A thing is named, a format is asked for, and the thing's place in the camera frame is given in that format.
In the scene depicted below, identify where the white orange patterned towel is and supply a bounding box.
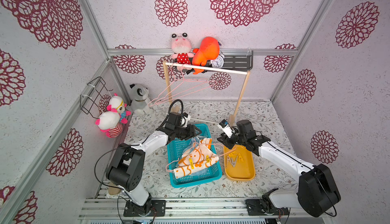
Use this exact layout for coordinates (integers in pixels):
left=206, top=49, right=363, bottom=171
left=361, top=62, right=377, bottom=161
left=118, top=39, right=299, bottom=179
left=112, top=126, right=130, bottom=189
left=173, top=137, right=220, bottom=179

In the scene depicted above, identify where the blue spotted towel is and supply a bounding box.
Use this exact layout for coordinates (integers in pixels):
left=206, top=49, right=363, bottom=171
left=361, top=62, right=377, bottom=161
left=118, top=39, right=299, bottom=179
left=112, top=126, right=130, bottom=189
left=182, top=137, right=203, bottom=157

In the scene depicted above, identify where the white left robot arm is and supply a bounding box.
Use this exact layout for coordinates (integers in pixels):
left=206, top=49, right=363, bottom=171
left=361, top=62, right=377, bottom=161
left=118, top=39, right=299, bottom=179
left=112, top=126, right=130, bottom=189
left=106, top=112, right=202, bottom=206

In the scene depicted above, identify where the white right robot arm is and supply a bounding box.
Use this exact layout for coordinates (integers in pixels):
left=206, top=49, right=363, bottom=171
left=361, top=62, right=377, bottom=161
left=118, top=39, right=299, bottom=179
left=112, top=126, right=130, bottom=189
left=218, top=119, right=341, bottom=217

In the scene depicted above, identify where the teal plastic basket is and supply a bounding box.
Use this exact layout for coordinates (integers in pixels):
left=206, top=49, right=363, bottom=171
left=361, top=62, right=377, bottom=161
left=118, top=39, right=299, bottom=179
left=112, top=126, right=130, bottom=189
left=167, top=124, right=222, bottom=188

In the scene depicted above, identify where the wooden clothes rack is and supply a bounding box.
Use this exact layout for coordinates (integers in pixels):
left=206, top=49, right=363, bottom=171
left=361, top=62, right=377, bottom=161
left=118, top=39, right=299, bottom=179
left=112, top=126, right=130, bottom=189
left=153, top=61, right=250, bottom=124

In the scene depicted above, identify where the clothespin in tray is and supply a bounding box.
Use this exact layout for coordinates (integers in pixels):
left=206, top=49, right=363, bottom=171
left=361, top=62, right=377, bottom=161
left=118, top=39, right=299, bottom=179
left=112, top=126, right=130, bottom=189
left=226, top=155, right=238, bottom=168

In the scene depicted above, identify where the yellow plastic tray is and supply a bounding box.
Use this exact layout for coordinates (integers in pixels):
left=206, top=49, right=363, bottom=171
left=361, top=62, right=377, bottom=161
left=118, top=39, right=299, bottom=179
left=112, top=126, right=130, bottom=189
left=223, top=145, right=256, bottom=181

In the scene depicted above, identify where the grey husky plush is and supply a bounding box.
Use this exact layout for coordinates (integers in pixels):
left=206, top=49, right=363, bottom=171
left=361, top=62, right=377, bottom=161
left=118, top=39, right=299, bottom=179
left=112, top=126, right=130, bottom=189
left=130, top=84, right=154, bottom=116

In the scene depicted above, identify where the white plush striped outfit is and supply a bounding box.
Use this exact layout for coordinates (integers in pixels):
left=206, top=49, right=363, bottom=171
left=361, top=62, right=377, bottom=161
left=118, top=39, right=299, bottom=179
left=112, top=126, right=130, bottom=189
left=95, top=111, right=124, bottom=138

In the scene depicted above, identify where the white alarm clock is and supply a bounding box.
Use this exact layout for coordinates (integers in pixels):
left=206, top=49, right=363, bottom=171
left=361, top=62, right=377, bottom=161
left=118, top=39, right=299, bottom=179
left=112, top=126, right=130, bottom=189
left=210, top=53, right=225, bottom=69

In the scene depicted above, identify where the pink frog plush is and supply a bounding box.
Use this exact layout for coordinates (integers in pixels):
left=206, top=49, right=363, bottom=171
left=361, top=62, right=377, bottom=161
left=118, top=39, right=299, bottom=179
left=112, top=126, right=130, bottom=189
left=170, top=33, right=194, bottom=65

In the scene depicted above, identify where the beige slipper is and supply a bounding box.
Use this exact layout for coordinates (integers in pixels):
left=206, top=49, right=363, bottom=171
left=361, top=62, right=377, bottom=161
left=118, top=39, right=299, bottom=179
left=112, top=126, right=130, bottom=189
left=108, top=181, right=121, bottom=196

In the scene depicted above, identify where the orange plush toy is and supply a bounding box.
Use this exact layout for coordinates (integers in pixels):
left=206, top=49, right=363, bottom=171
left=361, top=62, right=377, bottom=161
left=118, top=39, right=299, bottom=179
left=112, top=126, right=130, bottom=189
left=192, top=37, right=220, bottom=66

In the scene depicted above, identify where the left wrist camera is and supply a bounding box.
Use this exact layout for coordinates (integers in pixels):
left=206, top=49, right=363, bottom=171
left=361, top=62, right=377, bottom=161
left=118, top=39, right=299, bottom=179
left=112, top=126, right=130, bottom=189
left=180, top=113, right=191, bottom=127

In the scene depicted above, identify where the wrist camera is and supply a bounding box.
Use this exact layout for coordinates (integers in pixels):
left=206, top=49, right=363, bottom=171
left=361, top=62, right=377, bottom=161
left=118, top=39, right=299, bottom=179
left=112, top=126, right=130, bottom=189
left=218, top=119, right=235, bottom=138
left=180, top=113, right=191, bottom=127

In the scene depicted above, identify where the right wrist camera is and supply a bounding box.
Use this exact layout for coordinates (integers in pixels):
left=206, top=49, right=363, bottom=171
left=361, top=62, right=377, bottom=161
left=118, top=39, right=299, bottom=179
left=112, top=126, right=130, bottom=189
left=218, top=119, right=235, bottom=138

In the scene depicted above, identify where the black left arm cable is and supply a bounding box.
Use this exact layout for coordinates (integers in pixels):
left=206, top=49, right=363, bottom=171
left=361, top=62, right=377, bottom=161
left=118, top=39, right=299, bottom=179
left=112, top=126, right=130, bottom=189
left=93, top=146, right=135, bottom=191

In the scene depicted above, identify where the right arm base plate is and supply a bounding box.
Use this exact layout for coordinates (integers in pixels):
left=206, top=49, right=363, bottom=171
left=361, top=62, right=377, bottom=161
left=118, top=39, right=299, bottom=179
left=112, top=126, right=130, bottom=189
left=245, top=199, right=289, bottom=216

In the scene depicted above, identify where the black wall shelf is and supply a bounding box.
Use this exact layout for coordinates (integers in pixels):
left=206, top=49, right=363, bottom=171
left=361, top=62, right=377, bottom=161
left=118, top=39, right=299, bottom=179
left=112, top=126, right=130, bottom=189
left=222, top=51, right=254, bottom=71

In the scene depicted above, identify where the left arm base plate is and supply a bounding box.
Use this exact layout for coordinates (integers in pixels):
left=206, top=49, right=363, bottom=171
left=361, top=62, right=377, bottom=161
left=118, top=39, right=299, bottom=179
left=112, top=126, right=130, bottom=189
left=123, top=199, right=167, bottom=217

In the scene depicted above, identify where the black wire wall basket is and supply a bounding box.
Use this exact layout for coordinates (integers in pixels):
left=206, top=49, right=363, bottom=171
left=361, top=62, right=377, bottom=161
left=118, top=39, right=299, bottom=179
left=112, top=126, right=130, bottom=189
left=79, top=76, right=113, bottom=119

